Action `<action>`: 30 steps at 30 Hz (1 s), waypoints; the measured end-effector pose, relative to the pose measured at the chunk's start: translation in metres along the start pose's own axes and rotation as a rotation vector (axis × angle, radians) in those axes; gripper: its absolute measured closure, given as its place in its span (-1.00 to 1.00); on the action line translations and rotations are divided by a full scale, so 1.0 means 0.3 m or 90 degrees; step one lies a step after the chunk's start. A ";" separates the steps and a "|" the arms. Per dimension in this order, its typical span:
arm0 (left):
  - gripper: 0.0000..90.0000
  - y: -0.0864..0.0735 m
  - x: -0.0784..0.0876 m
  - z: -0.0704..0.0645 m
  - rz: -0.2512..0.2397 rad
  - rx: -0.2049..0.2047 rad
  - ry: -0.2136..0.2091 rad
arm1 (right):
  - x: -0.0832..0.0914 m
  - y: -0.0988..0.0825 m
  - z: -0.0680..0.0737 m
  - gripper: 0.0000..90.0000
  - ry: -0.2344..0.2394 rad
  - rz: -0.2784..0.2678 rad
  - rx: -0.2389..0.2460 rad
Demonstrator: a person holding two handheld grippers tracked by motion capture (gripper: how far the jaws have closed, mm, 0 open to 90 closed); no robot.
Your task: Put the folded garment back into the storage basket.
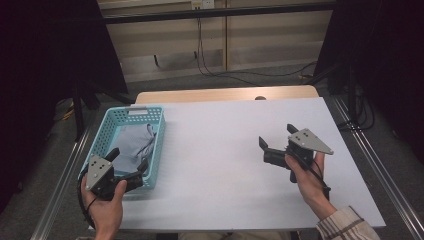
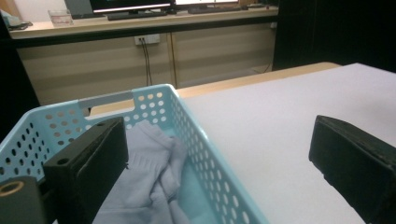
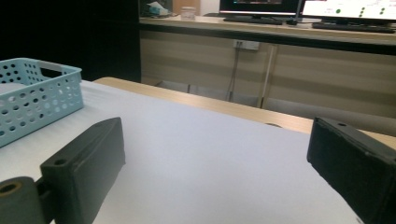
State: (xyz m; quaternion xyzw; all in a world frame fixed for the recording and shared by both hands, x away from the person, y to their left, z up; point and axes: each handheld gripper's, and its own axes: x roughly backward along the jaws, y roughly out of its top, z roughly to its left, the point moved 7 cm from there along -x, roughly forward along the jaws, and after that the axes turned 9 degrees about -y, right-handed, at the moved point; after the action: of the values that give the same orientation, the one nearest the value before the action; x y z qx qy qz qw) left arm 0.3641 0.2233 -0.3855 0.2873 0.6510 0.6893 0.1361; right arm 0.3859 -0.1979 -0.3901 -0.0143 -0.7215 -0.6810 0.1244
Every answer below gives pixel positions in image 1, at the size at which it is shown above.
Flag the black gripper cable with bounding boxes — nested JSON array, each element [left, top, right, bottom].
[[292, 151, 332, 202], [76, 171, 98, 230]]

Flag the aluminium floor rail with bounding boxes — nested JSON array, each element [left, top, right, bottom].
[[29, 124, 94, 240], [332, 95, 424, 240]]

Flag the black horizontal bar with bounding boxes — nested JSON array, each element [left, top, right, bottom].
[[102, 2, 337, 25]]

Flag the turquoise perforated plastic basket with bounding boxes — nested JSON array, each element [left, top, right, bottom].
[[78, 105, 167, 191]]

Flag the grey cloth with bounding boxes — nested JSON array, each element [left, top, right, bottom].
[[111, 123, 158, 175]]

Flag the black tripod stand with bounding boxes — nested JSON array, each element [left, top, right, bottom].
[[70, 79, 134, 143]]

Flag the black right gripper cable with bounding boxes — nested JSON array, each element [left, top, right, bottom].
[[292, 151, 332, 202]]

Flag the person's right hand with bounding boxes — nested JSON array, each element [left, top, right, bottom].
[[284, 151, 338, 221]]

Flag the black metal stand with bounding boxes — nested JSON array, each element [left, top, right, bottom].
[[311, 61, 360, 122]]

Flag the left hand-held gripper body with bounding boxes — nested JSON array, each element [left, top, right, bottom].
[[85, 154, 145, 202]]

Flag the person's striped right sleeve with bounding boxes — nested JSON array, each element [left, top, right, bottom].
[[315, 205, 382, 240]]

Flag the person's left hand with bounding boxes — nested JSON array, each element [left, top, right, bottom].
[[80, 174, 128, 240]]

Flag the white wall socket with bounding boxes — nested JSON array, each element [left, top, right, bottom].
[[191, 0, 216, 10]]

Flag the black coiled floor cables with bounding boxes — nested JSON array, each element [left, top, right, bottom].
[[336, 84, 376, 132]]

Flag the white table mat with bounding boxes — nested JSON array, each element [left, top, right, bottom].
[[88, 97, 387, 232]]

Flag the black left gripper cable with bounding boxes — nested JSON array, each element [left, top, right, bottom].
[[76, 171, 98, 230]]

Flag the black curtain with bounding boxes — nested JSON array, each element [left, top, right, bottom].
[[0, 0, 130, 214], [313, 0, 424, 165]]

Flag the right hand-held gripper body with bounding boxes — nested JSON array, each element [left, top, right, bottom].
[[262, 128, 335, 184]]

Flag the black hanging cable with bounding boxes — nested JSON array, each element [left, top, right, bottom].
[[195, 18, 318, 86]]

